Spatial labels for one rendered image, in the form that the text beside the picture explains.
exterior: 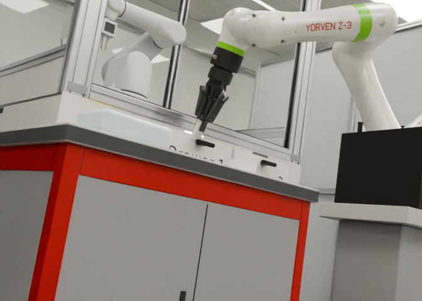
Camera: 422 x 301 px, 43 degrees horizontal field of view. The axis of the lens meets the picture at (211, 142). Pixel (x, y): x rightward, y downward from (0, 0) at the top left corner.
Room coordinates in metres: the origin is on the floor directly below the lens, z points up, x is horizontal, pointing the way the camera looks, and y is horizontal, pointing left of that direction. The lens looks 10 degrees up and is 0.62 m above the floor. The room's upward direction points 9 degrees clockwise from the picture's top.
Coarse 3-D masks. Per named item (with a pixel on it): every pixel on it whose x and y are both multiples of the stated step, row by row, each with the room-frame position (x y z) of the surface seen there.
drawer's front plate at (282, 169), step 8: (232, 152) 1.83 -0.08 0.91; (240, 152) 1.84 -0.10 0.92; (248, 160) 1.87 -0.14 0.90; (256, 160) 1.90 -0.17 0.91; (272, 160) 1.95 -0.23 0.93; (256, 168) 1.90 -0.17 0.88; (264, 168) 1.93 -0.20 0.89; (272, 168) 1.95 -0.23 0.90; (280, 168) 1.98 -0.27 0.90; (288, 168) 2.01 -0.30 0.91; (272, 176) 1.96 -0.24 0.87; (280, 176) 1.99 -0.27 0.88
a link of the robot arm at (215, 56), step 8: (216, 48) 1.58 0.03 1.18; (216, 56) 1.57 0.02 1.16; (224, 56) 1.56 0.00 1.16; (232, 56) 1.56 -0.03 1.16; (240, 56) 1.57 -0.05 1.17; (216, 64) 1.57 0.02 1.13; (224, 64) 1.56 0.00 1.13; (232, 64) 1.57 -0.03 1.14; (240, 64) 1.59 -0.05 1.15; (232, 72) 1.64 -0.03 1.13
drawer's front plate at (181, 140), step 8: (176, 136) 1.64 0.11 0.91; (184, 136) 1.66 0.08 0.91; (176, 144) 1.65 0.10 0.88; (184, 144) 1.67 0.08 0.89; (192, 144) 1.69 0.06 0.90; (216, 144) 1.75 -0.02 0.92; (184, 152) 1.67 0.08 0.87; (192, 152) 1.69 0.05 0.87; (200, 152) 1.71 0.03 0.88; (208, 152) 1.73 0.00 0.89; (216, 152) 1.75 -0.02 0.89; (224, 152) 1.78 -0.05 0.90; (216, 160) 1.76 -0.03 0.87; (224, 160) 1.78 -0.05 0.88
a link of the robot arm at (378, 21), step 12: (360, 12) 1.53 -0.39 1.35; (372, 12) 1.54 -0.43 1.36; (384, 12) 1.56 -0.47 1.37; (360, 24) 1.53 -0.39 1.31; (372, 24) 1.55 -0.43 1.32; (384, 24) 1.57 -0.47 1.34; (396, 24) 1.59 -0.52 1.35; (360, 36) 1.57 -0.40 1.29; (372, 36) 1.58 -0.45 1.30; (384, 36) 1.61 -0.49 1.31
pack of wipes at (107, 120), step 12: (84, 120) 0.91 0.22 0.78; (96, 120) 0.89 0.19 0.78; (108, 120) 0.88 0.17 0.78; (120, 120) 0.89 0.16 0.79; (132, 120) 0.91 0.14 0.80; (108, 132) 0.88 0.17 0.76; (120, 132) 0.89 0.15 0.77; (132, 132) 0.91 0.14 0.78; (144, 132) 0.93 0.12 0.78; (156, 132) 0.94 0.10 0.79; (168, 132) 0.96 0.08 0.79; (156, 144) 0.95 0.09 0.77; (168, 144) 0.97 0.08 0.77
